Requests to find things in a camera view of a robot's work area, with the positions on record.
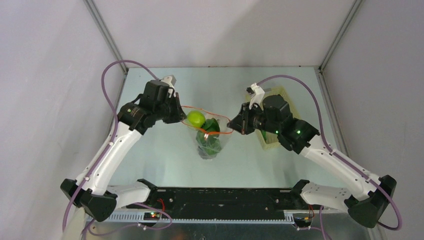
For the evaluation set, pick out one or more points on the cream perforated plastic basket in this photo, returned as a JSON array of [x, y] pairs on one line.
[[271, 139]]

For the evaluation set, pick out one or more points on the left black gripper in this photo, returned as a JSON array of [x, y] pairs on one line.
[[179, 115]]

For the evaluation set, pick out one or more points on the clear zip top bag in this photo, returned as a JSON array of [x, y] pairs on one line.
[[224, 134]]

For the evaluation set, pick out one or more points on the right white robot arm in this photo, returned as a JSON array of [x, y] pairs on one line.
[[364, 197]]

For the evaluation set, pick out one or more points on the green bok choy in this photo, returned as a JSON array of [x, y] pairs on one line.
[[208, 147]]

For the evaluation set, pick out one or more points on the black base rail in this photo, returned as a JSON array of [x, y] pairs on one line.
[[226, 204]]

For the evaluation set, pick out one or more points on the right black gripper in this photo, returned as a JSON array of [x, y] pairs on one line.
[[243, 120]]

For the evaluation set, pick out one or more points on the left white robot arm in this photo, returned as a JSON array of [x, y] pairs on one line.
[[91, 190]]

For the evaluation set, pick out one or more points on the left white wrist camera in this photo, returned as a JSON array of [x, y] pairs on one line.
[[170, 80]]

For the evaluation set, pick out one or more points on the green bell pepper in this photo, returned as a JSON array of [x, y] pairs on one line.
[[211, 125]]

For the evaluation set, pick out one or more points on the green apple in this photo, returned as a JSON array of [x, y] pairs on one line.
[[196, 118]]

